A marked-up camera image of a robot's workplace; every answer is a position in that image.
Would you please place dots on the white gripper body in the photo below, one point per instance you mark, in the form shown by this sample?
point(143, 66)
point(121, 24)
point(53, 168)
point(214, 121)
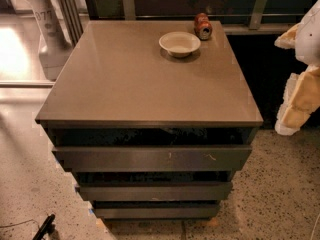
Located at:
point(309, 40)

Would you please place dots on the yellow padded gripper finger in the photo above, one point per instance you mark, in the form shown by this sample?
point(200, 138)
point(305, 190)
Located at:
point(300, 99)
point(288, 39)

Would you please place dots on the grey top drawer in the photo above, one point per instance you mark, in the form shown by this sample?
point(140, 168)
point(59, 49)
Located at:
point(152, 159)

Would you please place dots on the grey drawer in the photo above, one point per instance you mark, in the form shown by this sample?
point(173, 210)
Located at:
point(152, 159)
point(158, 213)
point(157, 192)

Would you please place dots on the grey drawer cabinet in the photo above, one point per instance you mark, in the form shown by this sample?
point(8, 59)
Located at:
point(117, 90)

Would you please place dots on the grey middle drawer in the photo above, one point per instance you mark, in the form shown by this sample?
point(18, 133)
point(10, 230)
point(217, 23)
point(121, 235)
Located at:
point(157, 192)

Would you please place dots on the grey bottom drawer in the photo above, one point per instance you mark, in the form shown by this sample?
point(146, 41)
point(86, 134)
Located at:
point(158, 213)

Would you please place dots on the red soda can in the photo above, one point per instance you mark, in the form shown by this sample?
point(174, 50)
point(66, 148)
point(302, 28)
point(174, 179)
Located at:
point(202, 26)

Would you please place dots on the white bowl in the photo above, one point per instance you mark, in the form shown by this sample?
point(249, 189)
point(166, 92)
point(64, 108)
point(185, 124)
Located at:
point(179, 45)

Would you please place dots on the black tool on floor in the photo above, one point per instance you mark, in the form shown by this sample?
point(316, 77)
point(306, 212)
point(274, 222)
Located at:
point(47, 227)

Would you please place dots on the right metal wall bracket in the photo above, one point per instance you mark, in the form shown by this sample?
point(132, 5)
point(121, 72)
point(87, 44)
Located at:
point(257, 14)

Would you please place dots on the metal wall bracket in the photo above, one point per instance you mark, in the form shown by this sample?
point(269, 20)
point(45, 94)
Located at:
point(129, 9)
point(257, 14)

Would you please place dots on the left metal wall bracket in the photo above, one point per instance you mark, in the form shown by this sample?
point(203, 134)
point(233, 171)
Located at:
point(129, 9)

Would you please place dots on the aluminium frame post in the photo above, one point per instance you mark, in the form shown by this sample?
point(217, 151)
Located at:
point(72, 20)

